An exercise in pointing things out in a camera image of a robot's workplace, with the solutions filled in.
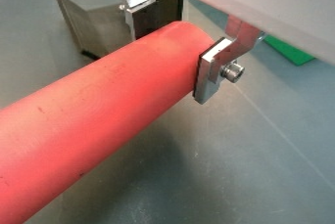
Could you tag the green shape sorter board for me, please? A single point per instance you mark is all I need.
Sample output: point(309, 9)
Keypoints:
point(296, 56)

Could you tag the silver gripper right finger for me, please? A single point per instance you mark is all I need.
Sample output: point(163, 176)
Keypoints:
point(217, 61)

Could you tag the black curved fixture block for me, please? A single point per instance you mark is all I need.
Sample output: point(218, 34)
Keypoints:
point(104, 29)

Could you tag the red oval cylinder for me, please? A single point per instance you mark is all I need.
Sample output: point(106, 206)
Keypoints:
point(63, 129)

